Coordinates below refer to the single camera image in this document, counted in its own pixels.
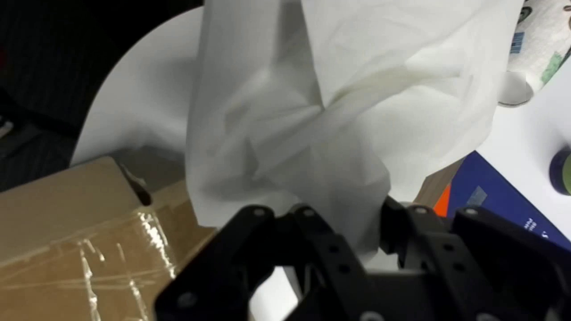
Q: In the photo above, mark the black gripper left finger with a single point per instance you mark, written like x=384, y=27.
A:
x=322, y=268

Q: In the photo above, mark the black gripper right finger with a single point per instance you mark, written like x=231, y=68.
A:
x=475, y=268

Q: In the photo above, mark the blue book orange stripe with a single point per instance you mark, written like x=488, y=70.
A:
x=506, y=189

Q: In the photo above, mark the patterned paper coffee cup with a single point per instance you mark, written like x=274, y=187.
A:
x=545, y=47

